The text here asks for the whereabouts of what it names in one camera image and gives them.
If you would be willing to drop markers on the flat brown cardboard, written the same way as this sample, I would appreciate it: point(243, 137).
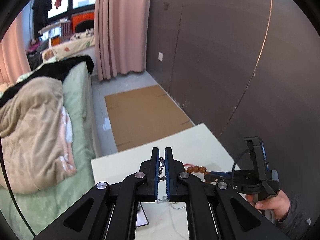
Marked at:
point(144, 115)

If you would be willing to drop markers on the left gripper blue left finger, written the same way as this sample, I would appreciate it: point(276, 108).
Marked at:
point(155, 172)

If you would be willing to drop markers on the beige blanket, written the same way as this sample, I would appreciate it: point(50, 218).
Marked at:
point(36, 137)

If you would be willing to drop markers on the bed with green sheet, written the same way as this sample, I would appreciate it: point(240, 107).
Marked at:
point(29, 214)

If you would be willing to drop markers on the floral bedding far bed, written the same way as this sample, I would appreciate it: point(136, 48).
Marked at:
point(78, 42)

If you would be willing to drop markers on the person's right hand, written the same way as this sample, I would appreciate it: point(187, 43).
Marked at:
point(273, 202)

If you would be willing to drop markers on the black jewelry box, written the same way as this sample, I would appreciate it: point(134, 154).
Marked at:
point(142, 219)

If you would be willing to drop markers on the black clothing on bed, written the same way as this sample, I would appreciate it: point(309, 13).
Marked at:
point(56, 70)

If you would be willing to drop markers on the pink curtain by window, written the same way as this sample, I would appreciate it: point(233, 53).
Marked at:
point(13, 58)

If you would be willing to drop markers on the pink curtain by wall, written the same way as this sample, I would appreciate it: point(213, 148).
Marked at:
point(120, 30)

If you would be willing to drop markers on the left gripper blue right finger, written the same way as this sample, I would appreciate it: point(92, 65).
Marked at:
point(169, 173)

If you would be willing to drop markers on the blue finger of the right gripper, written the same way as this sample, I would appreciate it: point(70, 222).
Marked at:
point(221, 174)

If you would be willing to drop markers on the dark grey jacket sleeve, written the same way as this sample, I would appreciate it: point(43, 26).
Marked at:
point(290, 219)

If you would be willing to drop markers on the white wall socket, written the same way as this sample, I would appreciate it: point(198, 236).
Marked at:
point(160, 56)

